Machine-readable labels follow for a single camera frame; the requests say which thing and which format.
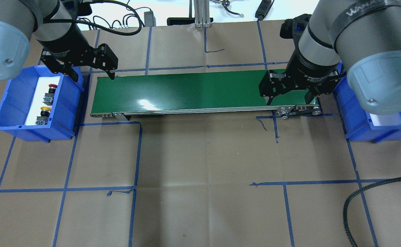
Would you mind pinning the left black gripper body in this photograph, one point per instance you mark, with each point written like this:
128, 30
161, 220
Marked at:
64, 44

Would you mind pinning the left blue plastic bin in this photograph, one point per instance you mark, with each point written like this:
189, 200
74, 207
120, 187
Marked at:
23, 100

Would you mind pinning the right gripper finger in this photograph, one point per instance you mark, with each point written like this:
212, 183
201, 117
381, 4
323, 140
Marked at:
316, 91
274, 84

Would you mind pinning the white foam pad left bin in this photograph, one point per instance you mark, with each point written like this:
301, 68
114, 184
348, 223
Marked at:
42, 87

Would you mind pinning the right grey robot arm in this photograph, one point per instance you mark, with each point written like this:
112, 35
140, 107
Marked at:
359, 39

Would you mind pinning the blue plastic bin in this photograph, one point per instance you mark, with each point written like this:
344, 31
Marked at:
361, 126
23, 100

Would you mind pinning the green conveyor belt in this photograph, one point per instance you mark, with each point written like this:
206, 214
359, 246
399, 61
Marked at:
190, 93

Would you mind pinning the white foam pad right bin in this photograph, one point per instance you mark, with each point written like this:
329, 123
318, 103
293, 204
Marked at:
386, 120

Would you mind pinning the yellow mushroom push button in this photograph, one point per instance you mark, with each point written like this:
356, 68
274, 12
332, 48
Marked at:
44, 116

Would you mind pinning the right blue plastic bin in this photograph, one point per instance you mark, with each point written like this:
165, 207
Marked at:
361, 126

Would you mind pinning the black power adapter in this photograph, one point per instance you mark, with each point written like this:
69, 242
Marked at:
149, 19

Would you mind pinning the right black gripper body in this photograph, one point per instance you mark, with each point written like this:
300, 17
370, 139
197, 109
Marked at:
306, 70

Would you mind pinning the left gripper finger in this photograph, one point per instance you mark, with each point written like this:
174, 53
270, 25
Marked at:
65, 69
104, 58

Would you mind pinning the aluminium frame post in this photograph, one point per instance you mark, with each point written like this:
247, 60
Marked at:
201, 14

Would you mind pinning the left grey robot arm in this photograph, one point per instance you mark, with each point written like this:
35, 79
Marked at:
53, 23

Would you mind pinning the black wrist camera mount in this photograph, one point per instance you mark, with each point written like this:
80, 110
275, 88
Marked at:
294, 26

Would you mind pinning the red mushroom push button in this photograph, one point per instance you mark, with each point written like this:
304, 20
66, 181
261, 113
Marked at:
48, 98

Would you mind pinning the white foam pad bin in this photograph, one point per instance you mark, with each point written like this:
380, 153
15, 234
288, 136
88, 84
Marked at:
386, 120
42, 87

